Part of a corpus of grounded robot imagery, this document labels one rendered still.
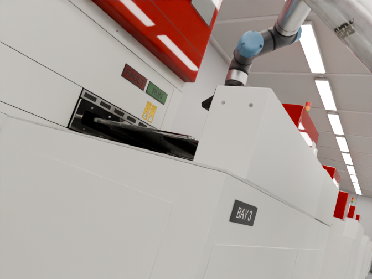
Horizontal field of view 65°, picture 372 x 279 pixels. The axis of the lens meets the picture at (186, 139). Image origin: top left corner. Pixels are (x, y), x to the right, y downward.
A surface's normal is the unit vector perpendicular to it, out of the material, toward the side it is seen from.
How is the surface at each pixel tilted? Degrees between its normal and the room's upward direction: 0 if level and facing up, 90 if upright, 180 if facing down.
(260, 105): 90
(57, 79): 90
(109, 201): 90
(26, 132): 90
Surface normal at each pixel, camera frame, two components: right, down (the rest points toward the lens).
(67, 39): 0.79, 0.16
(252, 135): -0.53, -0.31
